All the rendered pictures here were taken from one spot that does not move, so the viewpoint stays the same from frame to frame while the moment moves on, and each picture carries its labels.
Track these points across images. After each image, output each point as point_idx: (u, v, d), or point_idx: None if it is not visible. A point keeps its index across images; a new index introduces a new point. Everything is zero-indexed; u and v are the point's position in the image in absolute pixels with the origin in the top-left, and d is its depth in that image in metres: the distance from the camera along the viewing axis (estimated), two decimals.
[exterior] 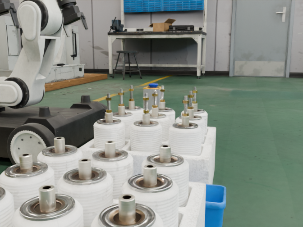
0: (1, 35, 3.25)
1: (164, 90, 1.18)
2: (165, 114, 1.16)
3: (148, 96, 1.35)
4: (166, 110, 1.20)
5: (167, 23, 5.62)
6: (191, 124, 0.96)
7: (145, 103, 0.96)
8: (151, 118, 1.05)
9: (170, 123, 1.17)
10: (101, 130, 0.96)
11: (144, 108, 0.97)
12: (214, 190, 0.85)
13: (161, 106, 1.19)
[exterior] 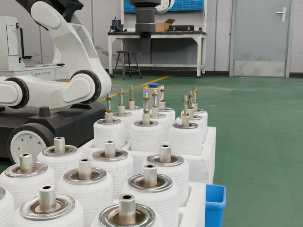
0: (1, 35, 3.25)
1: (164, 90, 1.18)
2: (165, 114, 1.16)
3: (148, 96, 1.35)
4: (166, 110, 1.20)
5: (167, 23, 5.62)
6: (191, 124, 0.96)
7: (145, 103, 0.96)
8: (151, 118, 1.05)
9: (170, 123, 1.17)
10: (101, 130, 0.96)
11: (144, 108, 0.97)
12: (214, 190, 0.85)
13: (161, 106, 1.19)
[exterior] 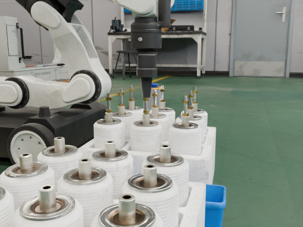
0: (1, 35, 3.25)
1: (164, 90, 1.18)
2: (165, 114, 1.16)
3: None
4: (166, 110, 1.20)
5: None
6: (191, 124, 0.96)
7: (147, 103, 0.97)
8: (151, 118, 1.05)
9: (170, 123, 1.17)
10: (101, 130, 0.96)
11: (146, 109, 0.96)
12: (214, 190, 0.85)
13: (161, 106, 1.19)
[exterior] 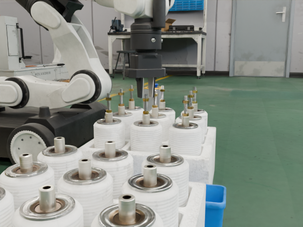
0: (1, 35, 3.25)
1: (164, 90, 1.18)
2: (165, 114, 1.16)
3: (148, 96, 1.35)
4: (166, 110, 1.20)
5: (167, 23, 5.62)
6: (191, 124, 0.96)
7: (145, 104, 0.96)
8: (151, 118, 1.05)
9: (170, 123, 1.17)
10: (101, 130, 0.96)
11: (144, 110, 0.97)
12: (214, 190, 0.85)
13: (161, 106, 1.19)
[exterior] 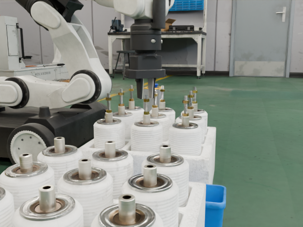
0: (1, 35, 3.25)
1: (164, 90, 1.18)
2: (165, 114, 1.16)
3: (148, 96, 1.35)
4: (166, 110, 1.20)
5: (167, 23, 5.62)
6: (191, 124, 0.96)
7: (145, 104, 0.97)
8: (151, 118, 1.05)
9: (170, 123, 1.17)
10: (101, 130, 0.96)
11: (147, 110, 0.97)
12: (214, 190, 0.85)
13: (161, 106, 1.19)
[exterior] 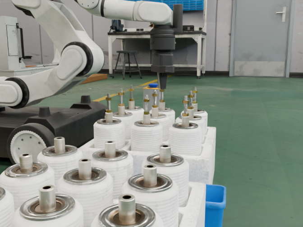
0: (1, 35, 3.25)
1: (159, 90, 1.19)
2: (165, 114, 1.16)
3: (148, 96, 1.35)
4: (165, 110, 1.20)
5: None
6: (191, 124, 0.96)
7: (145, 104, 0.97)
8: (151, 118, 1.05)
9: (170, 123, 1.17)
10: (101, 130, 0.96)
11: (147, 110, 0.97)
12: (214, 190, 0.85)
13: (161, 106, 1.19)
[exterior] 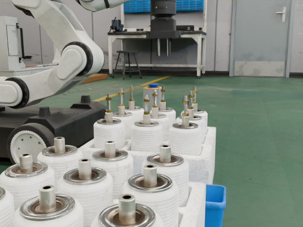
0: (1, 35, 3.25)
1: (164, 91, 1.18)
2: None
3: (148, 96, 1.35)
4: (164, 110, 1.19)
5: None
6: (191, 124, 0.96)
7: (145, 104, 0.97)
8: (151, 118, 1.05)
9: None
10: (101, 130, 0.96)
11: (147, 110, 0.97)
12: (214, 190, 0.85)
13: (159, 106, 1.20)
